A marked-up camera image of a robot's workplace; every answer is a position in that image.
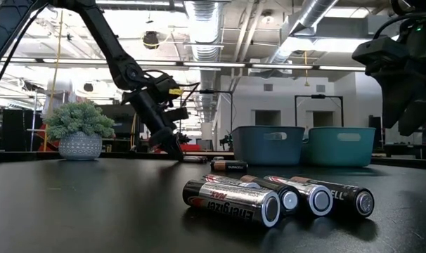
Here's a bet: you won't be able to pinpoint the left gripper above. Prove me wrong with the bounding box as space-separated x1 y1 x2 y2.
121 72 185 162

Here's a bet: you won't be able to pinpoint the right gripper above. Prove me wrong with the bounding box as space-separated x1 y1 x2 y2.
366 20 426 137

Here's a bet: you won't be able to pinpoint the teal plastic bin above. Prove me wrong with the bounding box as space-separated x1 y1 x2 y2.
302 126 377 168

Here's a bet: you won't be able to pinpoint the blue plastic bin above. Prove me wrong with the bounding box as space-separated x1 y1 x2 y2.
231 125 306 167

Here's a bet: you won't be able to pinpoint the red box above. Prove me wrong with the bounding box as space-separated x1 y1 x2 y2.
180 143 202 153

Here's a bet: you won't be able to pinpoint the silver Energizer battery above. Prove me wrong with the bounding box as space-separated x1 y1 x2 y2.
264 175 335 217
181 179 282 228
201 173 263 190
183 155 209 164

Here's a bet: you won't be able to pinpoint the black tall cabinet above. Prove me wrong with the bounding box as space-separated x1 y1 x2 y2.
368 115 383 145

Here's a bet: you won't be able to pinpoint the wooden table edge board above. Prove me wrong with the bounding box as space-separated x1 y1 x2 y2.
156 150 235 157

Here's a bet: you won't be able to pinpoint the dark background screen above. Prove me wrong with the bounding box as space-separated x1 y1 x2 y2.
96 103 146 140

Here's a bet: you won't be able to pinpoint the white ceiling light strip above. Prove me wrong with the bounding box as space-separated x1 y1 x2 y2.
135 60 178 67
251 63 314 70
183 62 246 68
318 65 367 72
42 58 108 65

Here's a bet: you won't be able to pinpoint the green plant in grey pot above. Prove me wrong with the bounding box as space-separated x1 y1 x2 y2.
43 100 116 162

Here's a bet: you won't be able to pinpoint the yellow hanging pendant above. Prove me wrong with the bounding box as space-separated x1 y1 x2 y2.
303 51 311 87

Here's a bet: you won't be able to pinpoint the black background cabinets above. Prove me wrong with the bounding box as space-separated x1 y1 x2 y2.
0 108 45 153

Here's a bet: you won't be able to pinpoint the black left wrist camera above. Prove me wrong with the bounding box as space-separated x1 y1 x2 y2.
162 106 190 123

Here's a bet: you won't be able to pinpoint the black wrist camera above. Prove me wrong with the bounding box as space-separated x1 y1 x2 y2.
162 106 190 123
351 36 411 77

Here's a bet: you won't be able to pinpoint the black left wrist camera cable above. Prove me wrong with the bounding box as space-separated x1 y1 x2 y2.
142 69 202 107

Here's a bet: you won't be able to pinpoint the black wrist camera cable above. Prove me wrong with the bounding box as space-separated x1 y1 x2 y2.
142 69 202 107
373 9 426 40

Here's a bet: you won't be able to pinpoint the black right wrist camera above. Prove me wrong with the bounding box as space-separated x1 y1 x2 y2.
351 36 411 77

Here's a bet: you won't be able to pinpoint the black gantry frame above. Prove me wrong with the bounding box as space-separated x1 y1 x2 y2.
183 89 234 136
294 93 344 129

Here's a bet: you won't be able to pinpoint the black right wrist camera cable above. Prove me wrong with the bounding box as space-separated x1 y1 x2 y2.
373 9 426 40

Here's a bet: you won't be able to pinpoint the grey rectangular air duct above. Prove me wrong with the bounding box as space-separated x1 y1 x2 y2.
292 15 389 39

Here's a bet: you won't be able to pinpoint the round silver air duct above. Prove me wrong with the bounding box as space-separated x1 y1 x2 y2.
267 0 340 67
183 0 224 124

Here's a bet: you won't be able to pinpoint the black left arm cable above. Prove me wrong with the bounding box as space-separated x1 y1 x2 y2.
0 3 49 93

